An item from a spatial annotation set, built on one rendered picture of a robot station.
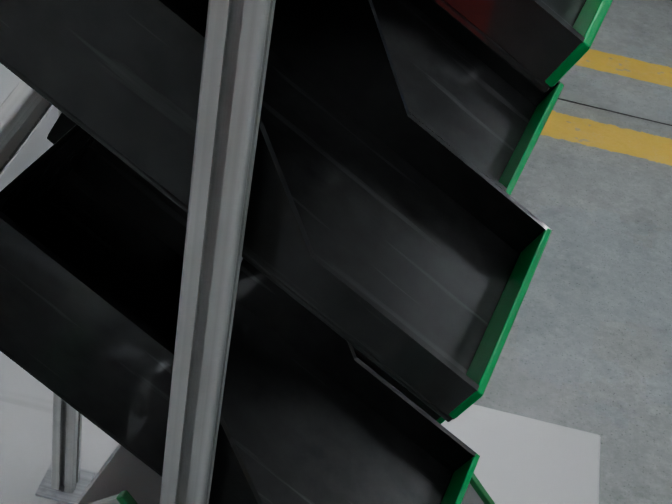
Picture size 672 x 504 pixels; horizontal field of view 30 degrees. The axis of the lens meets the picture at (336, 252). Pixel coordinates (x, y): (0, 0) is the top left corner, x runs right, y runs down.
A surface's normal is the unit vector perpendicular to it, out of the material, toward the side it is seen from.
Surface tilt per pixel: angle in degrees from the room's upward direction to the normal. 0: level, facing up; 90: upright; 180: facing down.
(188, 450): 90
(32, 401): 0
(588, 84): 0
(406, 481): 25
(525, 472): 0
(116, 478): 45
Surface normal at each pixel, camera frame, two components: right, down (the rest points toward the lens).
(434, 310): 0.53, -0.57
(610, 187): 0.15, -0.78
